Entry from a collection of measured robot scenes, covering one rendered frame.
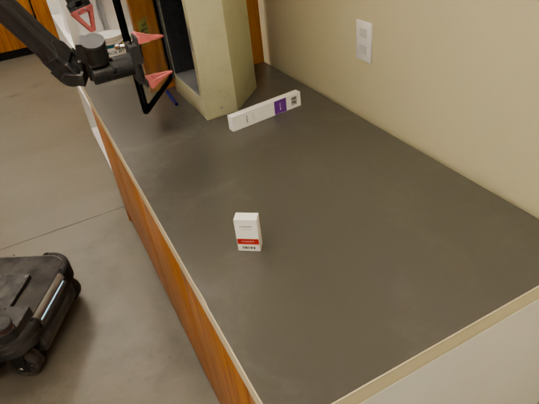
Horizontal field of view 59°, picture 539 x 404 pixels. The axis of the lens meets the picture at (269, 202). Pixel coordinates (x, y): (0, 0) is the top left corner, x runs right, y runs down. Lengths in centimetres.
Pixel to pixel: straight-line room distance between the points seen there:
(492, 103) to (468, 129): 10
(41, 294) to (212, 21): 134
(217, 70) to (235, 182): 44
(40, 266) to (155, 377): 74
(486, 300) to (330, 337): 29
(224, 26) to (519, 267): 104
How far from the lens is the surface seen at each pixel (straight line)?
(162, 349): 213
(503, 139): 119
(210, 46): 153
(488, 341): 100
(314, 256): 99
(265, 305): 91
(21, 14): 129
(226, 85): 158
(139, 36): 132
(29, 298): 224
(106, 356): 220
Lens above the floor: 161
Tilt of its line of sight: 35 degrees down
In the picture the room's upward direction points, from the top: 7 degrees counter-clockwise
